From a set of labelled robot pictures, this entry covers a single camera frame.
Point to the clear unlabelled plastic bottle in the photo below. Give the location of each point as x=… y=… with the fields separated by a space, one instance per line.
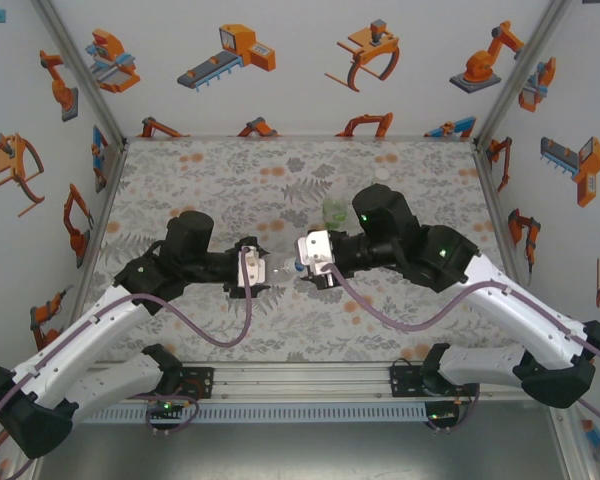
x=280 y=272

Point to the white bottle cap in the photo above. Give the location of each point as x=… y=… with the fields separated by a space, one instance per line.
x=382 y=174

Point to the clear bottle with green label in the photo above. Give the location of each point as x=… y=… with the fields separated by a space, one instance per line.
x=336 y=217

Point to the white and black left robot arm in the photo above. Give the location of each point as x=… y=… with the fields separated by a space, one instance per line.
x=80 y=340

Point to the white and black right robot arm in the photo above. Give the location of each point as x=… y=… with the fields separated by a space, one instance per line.
x=520 y=305

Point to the floral patterned tablecloth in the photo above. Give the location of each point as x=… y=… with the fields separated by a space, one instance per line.
x=205 y=165

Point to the left controller board green light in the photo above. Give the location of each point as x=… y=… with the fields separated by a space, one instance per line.
x=166 y=407

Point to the controller board green light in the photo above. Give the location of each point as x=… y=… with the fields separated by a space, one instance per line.
x=440 y=415
x=166 y=407

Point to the right controller board green light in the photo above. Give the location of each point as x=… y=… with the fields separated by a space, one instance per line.
x=440 y=415

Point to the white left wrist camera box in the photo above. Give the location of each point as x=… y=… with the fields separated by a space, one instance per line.
x=252 y=267

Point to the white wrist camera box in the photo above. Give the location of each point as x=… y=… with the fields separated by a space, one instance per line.
x=316 y=252
x=252 y=267

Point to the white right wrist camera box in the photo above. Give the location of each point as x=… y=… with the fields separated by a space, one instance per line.
x=316 y=252

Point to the aluminium front mounting rail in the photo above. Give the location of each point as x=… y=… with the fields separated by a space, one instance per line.
x=300 y=382

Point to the aluminium table back rail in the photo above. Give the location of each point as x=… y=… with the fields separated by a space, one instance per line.
x=300 y=138

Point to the aluminium table side rail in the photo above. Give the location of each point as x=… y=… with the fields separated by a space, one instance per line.
x=494 y=190
x=114 y=172

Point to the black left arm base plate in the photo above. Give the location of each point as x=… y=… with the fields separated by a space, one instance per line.
x=202 y=382

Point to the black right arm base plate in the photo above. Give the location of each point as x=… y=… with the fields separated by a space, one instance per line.
x=402 y=382

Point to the aluminium frame post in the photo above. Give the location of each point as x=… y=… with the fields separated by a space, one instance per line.
x=520 y=75
x=80 y=75

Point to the aluminium frame leg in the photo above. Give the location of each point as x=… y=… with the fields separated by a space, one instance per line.
x=24 y=470
x=574 y=445

